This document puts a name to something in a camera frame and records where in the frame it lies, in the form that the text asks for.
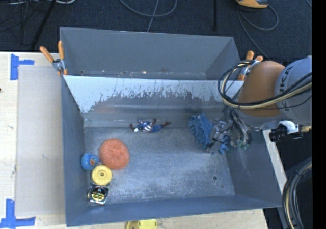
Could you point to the blue noodle duster cloth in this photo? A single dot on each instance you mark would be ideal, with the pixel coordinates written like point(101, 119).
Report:
point(201, 128)

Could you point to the grey metal bin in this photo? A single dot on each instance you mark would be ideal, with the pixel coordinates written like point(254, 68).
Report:
point(158, 167)

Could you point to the blue toy action figure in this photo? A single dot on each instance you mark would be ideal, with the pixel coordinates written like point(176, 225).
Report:
point(147, 126)

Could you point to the orange round scrubber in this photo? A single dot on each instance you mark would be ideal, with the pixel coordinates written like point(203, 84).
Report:
point(114, 154)

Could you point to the yellow plastic wheel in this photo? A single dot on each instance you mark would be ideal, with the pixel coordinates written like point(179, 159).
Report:
point(101, 175)

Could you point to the blue round toy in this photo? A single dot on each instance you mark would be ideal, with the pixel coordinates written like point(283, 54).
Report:
point(86, 161)

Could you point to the black and yellow tape measure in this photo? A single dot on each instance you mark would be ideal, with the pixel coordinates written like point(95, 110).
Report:
point(98, 195)

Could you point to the pale flat board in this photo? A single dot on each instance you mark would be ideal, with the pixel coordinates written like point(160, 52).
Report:
point(38, 133)

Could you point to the black cylinder on white bracket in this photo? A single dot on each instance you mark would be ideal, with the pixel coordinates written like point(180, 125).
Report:
point(278, 133)

